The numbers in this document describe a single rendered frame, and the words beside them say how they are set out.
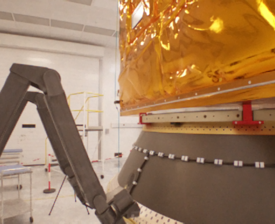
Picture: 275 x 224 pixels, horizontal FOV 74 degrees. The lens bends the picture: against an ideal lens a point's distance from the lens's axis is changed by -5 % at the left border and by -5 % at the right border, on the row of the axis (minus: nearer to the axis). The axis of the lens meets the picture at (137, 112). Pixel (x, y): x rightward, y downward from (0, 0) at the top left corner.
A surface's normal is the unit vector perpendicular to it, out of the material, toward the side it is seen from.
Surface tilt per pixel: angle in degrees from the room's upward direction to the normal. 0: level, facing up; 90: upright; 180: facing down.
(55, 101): 103
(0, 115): 91
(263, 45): 91
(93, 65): 90
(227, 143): 62
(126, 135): 90
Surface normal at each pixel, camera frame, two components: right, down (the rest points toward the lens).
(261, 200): -0.38, -0.52
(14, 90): 0.51, 0.09
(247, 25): -0.93, -0.01
